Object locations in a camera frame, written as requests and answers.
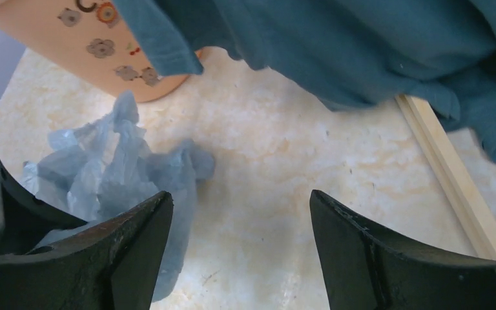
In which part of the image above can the wooden clothes rack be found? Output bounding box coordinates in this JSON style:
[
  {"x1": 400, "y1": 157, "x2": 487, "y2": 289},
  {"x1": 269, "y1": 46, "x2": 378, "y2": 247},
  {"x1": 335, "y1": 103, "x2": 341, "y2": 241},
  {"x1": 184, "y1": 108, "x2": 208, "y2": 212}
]
[{"x1": 395, "y1": 95, "x2": 496, "y2": 260}]

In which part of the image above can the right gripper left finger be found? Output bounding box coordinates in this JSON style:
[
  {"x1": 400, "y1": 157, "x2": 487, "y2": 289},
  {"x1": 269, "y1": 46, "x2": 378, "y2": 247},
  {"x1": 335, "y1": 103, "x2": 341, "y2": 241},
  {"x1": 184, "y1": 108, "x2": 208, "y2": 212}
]
[{"x1": 0, "y1": 192, "x2": 173, "y2": 309}]

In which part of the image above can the orange trash bin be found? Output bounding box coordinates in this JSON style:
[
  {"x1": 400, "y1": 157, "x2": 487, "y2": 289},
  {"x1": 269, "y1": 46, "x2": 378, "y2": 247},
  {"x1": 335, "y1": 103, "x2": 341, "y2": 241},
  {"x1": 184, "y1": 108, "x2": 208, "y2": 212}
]
[{"x1": 0, "y1": 0, "x2": 188, "y2": 102}]

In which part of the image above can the blue plastic trash bag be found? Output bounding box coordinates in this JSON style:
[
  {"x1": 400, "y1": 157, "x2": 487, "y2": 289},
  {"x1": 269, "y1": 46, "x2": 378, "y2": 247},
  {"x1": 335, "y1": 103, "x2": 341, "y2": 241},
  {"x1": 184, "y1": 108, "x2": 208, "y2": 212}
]
[{"x1": 20, "y1": 91, "x2": 215, "y2": 301}]

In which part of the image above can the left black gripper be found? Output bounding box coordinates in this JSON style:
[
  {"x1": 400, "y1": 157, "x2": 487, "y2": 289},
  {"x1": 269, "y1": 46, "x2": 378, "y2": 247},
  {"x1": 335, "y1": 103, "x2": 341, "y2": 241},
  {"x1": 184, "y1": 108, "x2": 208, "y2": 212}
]
[{"x1": 0, "y1": 160, "x2": 87, "y2": 254}]

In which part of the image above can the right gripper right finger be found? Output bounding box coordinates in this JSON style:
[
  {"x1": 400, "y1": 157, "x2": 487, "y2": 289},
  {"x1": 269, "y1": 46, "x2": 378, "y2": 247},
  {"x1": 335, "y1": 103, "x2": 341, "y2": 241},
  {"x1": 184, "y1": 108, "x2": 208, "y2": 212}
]
[{"x1": 309, "y1": 190, "x2": 496, "y2": 310}]

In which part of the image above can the teal t-shirt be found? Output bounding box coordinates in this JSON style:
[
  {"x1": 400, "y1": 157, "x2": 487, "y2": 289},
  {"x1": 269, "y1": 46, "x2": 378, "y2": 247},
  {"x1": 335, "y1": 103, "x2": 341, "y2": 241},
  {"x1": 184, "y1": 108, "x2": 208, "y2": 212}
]
[{"x1": 114, "y1": 0, "x2": 496, "y2": 163}]

